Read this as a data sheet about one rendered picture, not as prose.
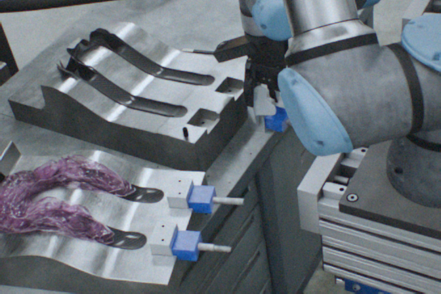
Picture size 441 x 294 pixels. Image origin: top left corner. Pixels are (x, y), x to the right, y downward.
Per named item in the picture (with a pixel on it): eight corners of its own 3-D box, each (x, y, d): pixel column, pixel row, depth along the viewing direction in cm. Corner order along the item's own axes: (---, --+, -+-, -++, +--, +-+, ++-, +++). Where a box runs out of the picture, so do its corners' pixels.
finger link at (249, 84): (249, 109, 142) (251, 66, 138) (242, 107, 143) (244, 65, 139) (261, 102, 145) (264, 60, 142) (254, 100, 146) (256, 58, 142)
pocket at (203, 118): (222, 126, 146) (219, 112, 143) (209, 144, 142) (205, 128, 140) (203, 121, 148) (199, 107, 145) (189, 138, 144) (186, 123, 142)
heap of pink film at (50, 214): (140, 179, 136) (130, 148, 131) (109, 253, 124) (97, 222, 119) (16, 171, 143) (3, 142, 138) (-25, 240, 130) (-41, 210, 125)
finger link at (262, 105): (270, 136, 143) (273, 91, 139) (245, 128, 146) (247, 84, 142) (278, 130, 145) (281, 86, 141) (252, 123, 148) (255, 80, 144)
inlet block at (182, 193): (248, 202, 132) (245, 180, 129) (243, 222, 129) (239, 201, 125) (178, 197, 136) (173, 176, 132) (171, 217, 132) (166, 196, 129)
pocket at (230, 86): (248, 94, 152) (246, 81, 150) (235, 110, 149) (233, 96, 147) (229, 90, 154) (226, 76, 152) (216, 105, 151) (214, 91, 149)
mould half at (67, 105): (263, 99, 159) (256, 47, 150) (201, 177, 143) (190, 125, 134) (84, 56, 182) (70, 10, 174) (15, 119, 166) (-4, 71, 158)
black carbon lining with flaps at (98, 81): (220, 83, 154) (214, 46, 148) (180, 130, 144) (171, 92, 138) (92, 53, 170) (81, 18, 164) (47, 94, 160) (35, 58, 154)
